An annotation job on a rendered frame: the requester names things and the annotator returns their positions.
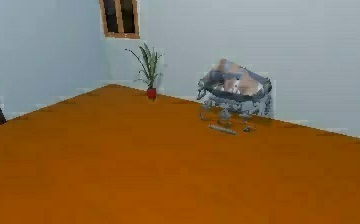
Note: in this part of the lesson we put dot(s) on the grey flat bar piece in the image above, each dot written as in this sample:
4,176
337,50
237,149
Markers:
222,129

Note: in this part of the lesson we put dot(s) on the wooden framed window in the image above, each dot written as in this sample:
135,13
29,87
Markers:
120,18

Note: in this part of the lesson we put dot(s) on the small grey lump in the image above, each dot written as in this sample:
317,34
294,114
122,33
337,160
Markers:
249,128

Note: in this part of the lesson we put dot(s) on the green plant in red pot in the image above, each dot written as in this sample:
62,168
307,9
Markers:
150,70

